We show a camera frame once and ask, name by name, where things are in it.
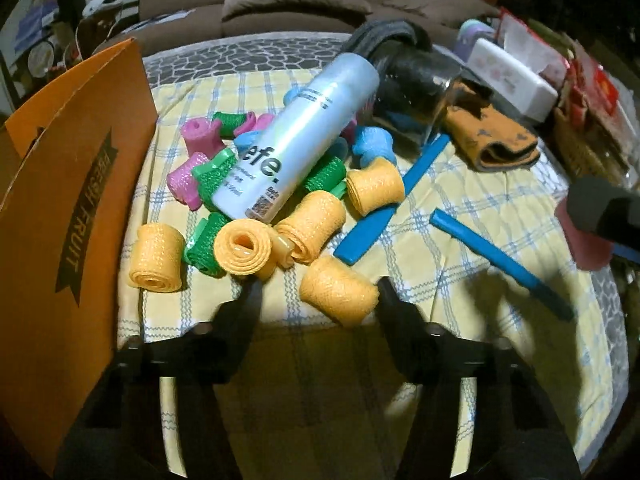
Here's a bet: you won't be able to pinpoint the white papers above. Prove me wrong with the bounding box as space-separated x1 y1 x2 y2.
120 9 196 33

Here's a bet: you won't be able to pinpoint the iridescent plastic container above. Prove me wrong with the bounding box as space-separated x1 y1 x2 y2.
454 19 498 63

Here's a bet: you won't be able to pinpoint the round clock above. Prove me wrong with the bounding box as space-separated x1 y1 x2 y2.
27 40 56 78

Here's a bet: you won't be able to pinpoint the long blue plastic stick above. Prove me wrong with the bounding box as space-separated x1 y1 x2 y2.
429 208 576 322

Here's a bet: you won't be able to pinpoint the yellow checkered cloth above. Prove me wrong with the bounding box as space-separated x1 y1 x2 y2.
117 57 616 480

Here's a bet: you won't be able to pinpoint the wicker basket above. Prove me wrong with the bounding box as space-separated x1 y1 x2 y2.
550 105 640 186

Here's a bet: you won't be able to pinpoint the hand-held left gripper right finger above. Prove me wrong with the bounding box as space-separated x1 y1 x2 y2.
376 276 583 480

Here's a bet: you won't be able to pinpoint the orange folded cloth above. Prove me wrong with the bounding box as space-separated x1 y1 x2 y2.
445 80 542 171

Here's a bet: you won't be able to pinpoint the pink hair roller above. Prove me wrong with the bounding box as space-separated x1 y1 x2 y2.
554 199 617 272

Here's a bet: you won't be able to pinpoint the short blue plastic stick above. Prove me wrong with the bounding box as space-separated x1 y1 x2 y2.
334 133 451 266

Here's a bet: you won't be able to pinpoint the small brown cushion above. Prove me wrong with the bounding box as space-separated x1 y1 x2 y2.
382 0 501 28

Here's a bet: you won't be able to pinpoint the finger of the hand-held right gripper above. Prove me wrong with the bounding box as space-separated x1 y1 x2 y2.
570 175 640 242

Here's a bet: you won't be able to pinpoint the black fabric headband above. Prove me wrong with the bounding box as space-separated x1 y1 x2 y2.
346 19 435 57

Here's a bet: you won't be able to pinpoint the clear plastic bag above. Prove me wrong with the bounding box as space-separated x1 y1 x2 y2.
497 10 568 78

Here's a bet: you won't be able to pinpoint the white tissue box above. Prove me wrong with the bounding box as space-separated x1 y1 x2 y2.
467 37 558 123

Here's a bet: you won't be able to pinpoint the glass jar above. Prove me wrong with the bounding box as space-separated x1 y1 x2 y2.
370 45 483 147

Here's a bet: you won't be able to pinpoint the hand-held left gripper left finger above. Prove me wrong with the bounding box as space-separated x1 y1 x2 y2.
55 275 263 480

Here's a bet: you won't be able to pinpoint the orange mesh hair roller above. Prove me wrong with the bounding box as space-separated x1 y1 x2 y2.
299 255 380 328

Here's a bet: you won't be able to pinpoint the orange cardboard box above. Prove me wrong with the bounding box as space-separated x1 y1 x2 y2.
0 37 160 478

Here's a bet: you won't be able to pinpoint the large brown cushion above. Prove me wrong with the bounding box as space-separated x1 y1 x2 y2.
221 0 373 23

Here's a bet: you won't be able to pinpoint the pile of colourful hair rollers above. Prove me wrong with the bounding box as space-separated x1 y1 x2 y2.
127 87 406 293

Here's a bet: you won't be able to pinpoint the pile of snack packets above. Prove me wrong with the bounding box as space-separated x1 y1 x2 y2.
560 35 640 171

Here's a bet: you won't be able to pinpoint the red paper envelope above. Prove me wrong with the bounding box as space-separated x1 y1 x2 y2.
575 55 621 116

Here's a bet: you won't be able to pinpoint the stack of blue books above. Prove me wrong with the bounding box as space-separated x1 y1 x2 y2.
12 0 58 53

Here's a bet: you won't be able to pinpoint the white spray bottle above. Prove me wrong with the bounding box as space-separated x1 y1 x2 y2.
212 52 381 223

